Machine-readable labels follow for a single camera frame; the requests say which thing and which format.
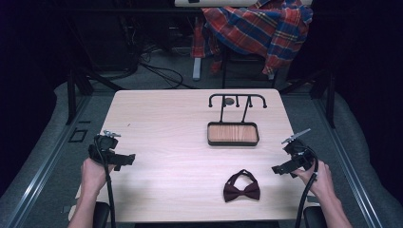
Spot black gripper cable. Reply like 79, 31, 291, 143
93, 135, 117, 228
294, 146, 319, 228

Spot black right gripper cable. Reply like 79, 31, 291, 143
294, 146, 319, 228

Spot person's right hand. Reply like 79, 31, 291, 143
292, 159, 335, 199

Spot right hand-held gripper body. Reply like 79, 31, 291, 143
280, 127, 317, 174

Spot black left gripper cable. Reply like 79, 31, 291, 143
93, 135, 117, 228

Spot black chair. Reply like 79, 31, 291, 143
220, 44, 279, 90

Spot person's left hand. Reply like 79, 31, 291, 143
80, 157, 117, 198

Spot aluminium floor rail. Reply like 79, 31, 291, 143
4, 94, 93, 228
312, 94, 385, 228

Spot red blue plaid shirt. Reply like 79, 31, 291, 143
190, 0, 315, 76

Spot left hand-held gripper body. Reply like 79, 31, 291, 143
87, 129, 125, 166

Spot black metal stand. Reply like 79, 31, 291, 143
278, 67, 337, 130
64, 65, 126, 126

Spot black rack with wooden tray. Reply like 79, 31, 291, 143
206, 92, 268, 147

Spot black armrest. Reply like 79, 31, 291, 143
92, 200, 111, 228
302, 205, 329, 228

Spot black floor cables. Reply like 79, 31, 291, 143
120, 18, 199, 90

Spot dark red bow tie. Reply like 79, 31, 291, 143
222, 168, 261, 203

